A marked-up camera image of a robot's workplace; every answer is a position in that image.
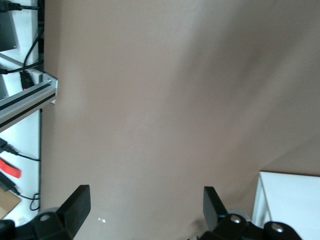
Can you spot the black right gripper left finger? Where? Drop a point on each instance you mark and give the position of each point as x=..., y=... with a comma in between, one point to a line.
x=77, y=207

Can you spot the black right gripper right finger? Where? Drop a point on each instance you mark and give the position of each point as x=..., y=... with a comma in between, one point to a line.
x=212, y=210

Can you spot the white drawer cabinet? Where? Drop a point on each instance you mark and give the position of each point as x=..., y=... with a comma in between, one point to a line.
x=290, y=205

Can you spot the brown cardboard piece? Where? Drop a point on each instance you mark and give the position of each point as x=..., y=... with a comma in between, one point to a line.
x=8, y=205

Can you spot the aluminium profile bar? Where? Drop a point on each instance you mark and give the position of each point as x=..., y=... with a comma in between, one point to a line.
x=25, y=105

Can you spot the circuit board with red LED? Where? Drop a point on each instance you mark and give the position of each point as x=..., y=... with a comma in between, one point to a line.
x=26, y=81

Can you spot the dark device box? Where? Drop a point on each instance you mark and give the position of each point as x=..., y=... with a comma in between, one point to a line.
x=6, y=32

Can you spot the white profile end bracket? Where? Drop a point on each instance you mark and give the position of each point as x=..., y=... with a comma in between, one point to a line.
x=51, y=85

